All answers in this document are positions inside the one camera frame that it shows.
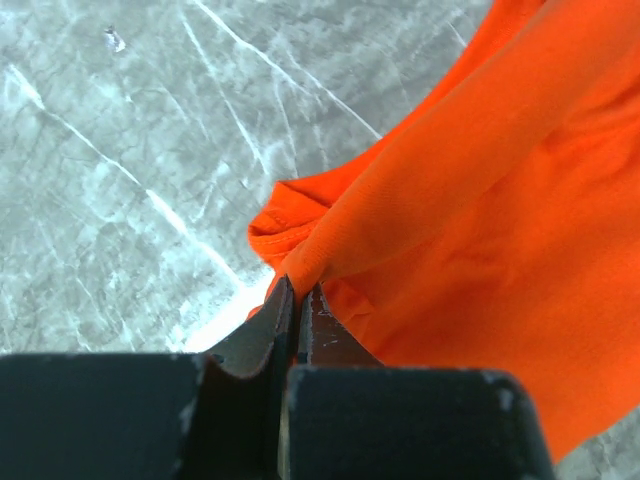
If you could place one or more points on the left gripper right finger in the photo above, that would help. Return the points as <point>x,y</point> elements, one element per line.
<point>349,417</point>

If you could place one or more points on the orange t shirt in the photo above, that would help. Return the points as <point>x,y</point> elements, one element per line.
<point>497,225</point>

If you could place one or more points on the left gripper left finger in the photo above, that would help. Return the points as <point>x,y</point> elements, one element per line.
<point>206,415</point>

